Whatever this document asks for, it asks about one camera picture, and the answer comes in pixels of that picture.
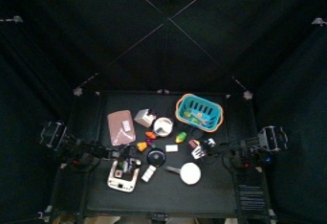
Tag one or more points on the orange toy carrot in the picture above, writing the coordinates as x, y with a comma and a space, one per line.
151, 135

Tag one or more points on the white toy piece in bowl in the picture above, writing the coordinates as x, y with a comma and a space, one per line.
164, 124

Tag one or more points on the white slotted spatula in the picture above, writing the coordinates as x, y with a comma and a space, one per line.
198, 152

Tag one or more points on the pink rectangular pouch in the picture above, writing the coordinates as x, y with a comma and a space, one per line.
119, 135

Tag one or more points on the red white striped packet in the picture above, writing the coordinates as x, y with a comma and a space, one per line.
194, 143

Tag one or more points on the orange yellow toy food piece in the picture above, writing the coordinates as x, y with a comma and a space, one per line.
142, 146

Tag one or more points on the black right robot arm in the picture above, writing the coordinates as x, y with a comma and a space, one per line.
255, 145

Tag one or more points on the metal frame corner bracket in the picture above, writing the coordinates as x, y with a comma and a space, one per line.
247, 94
16, 19
318, 21
78, 91

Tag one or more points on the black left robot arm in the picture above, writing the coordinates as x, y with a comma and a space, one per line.
80, 151

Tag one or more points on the purple toy food piece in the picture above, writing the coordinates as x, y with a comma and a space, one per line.
150, 142

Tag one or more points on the teal basket with orange rim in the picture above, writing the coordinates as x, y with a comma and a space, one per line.
215, 114

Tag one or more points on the glossy black bowl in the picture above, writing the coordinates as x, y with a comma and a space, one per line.
156, 158

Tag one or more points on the yellow green toy corn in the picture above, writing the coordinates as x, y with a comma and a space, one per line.
180, 137

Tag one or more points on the white round bowl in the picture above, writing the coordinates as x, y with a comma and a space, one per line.
168, 133

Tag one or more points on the white toy rice block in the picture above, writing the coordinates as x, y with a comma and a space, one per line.
171, 148
148, 173

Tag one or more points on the green yellow toy food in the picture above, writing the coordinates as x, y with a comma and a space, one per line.
198, 120

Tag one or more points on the white grey toy box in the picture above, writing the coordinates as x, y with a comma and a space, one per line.
143, 118

